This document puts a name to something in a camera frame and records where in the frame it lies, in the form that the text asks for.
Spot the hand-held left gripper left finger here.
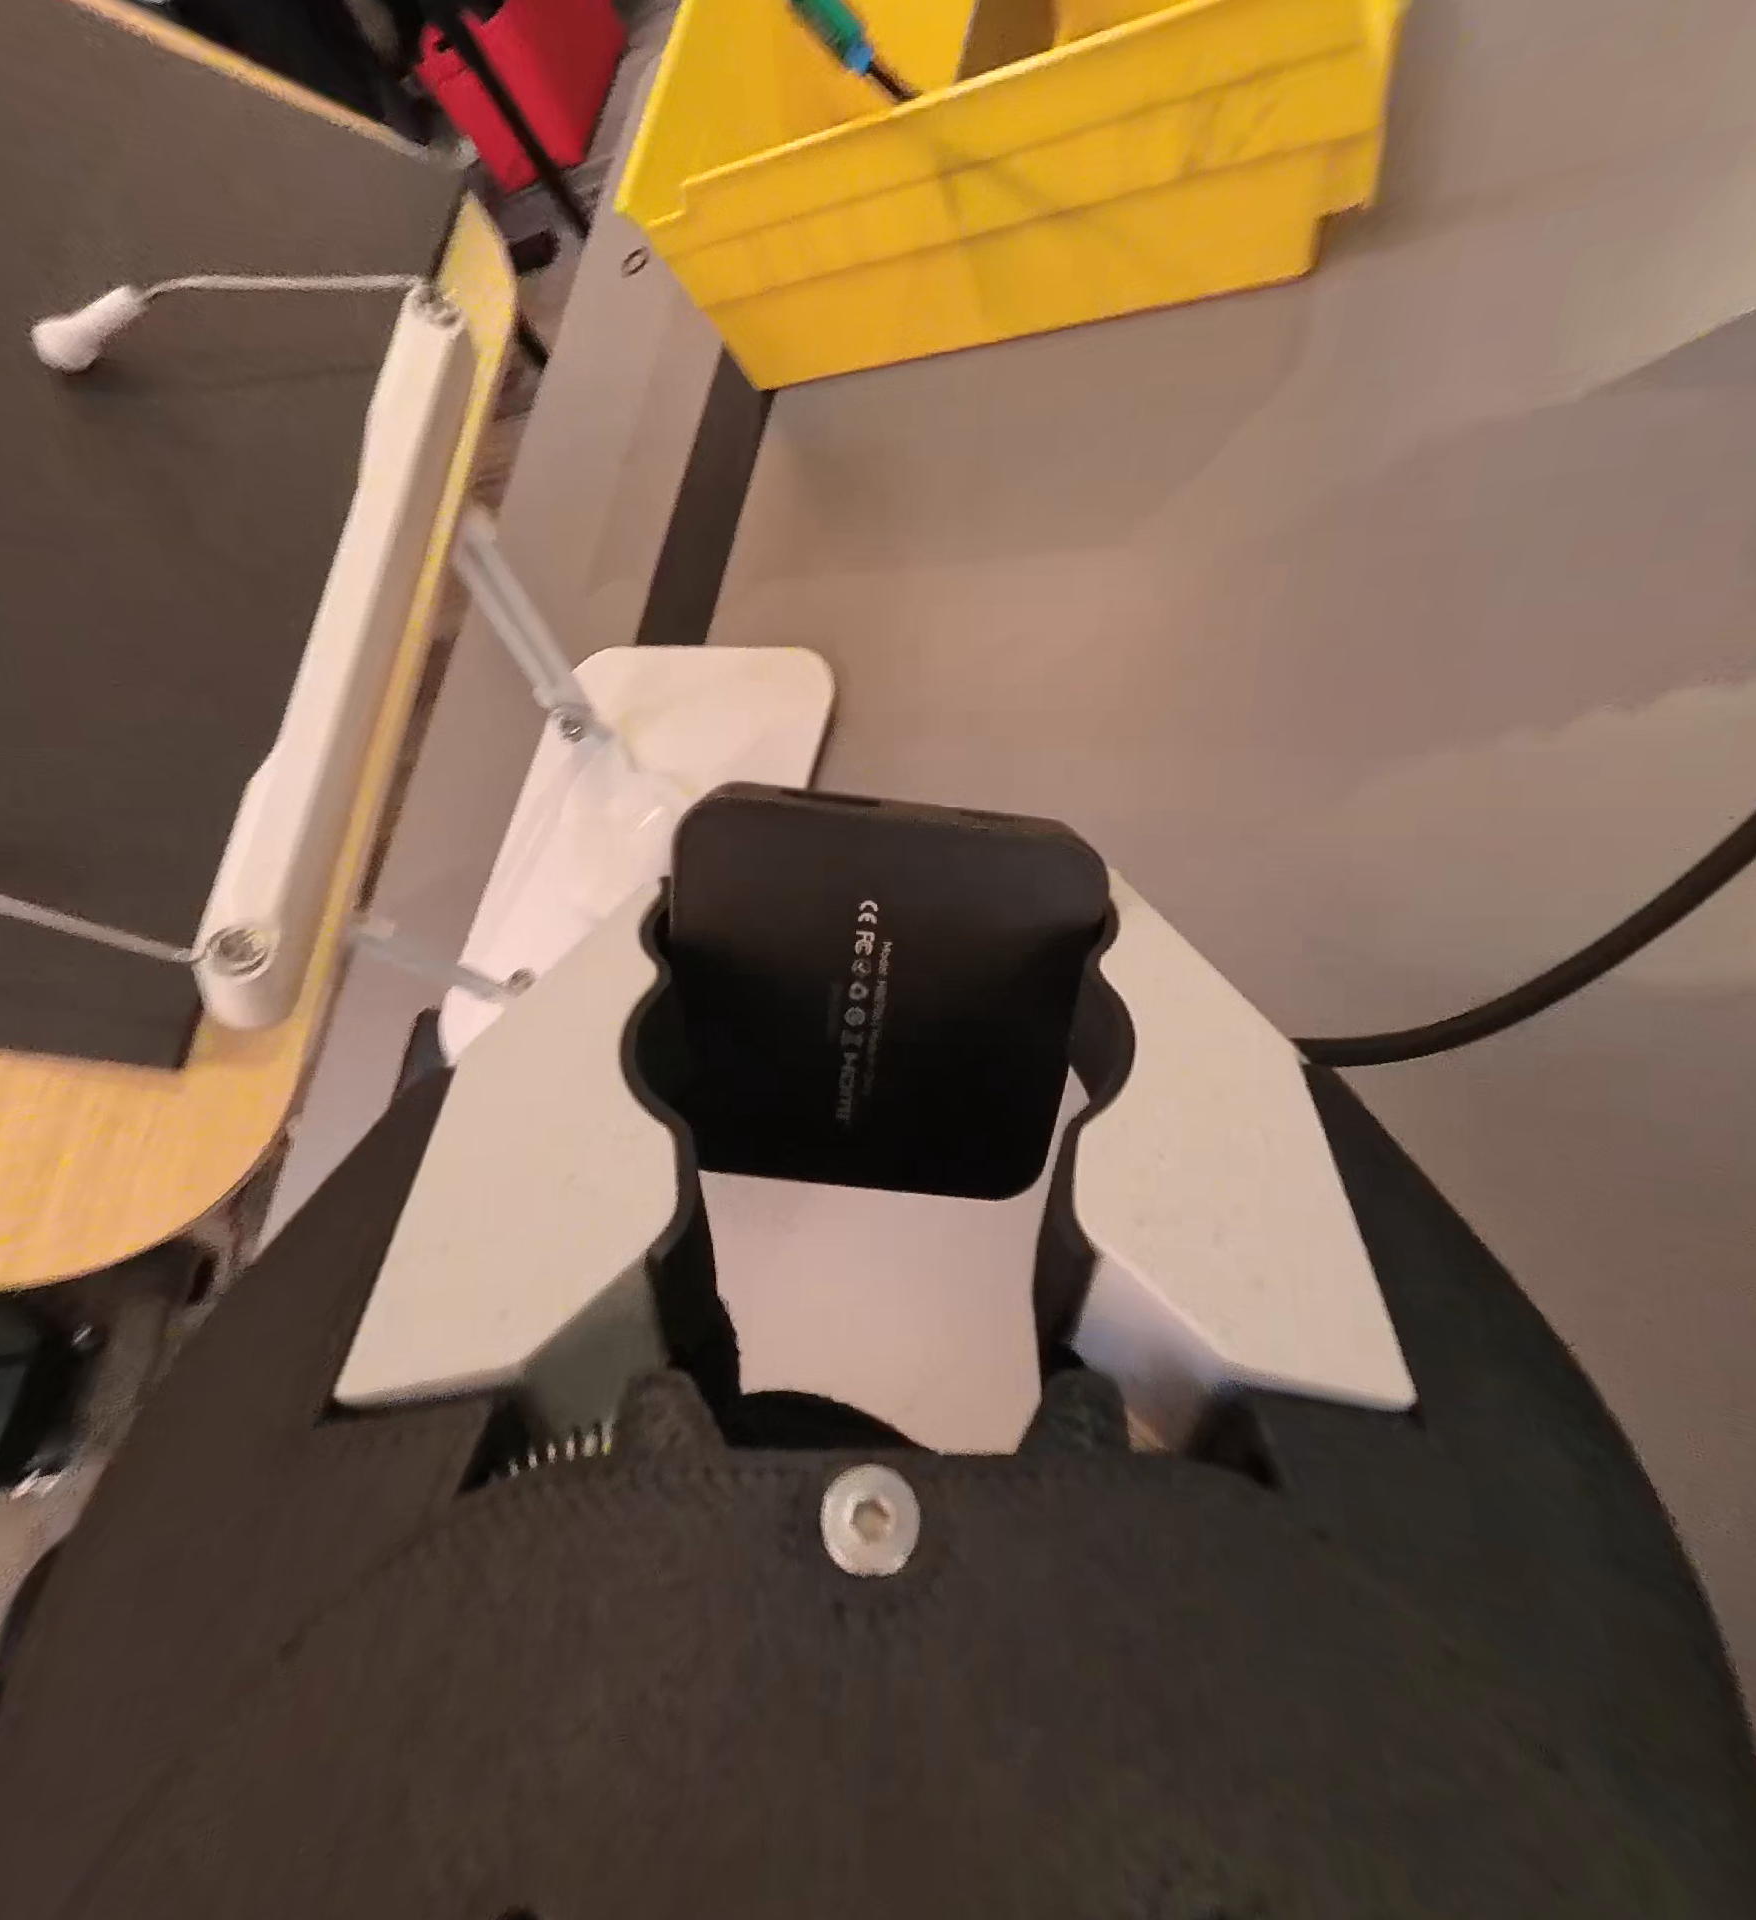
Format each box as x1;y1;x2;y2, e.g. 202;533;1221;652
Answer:
330;883;704;1415

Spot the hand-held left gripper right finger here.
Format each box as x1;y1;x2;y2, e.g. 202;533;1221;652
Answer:
1065;883;1426;1428

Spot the black HDMI adapter box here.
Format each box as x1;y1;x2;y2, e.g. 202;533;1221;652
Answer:
660;781;1119;1202

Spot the yellow plastic bin with divider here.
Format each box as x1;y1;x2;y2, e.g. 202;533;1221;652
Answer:
612;0;1414;397

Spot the white stand base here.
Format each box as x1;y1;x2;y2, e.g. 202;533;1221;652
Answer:
438;642;838;1054

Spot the wooden board with black mat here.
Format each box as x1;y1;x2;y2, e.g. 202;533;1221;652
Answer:
0;0;522;1294

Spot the red plastic bin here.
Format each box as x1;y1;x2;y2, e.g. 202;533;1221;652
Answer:
410;0;628;197

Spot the thin black cable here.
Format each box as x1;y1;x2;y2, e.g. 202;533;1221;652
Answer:
1298;731;1756;1068

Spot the clear acrylic stand post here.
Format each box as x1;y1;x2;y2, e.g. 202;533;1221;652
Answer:
451;513;670;841

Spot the white bracket bar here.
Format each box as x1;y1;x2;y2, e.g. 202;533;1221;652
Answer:
195;289;477;1030

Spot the black cable with green plug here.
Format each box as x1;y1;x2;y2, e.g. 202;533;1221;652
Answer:
791;0;920;104

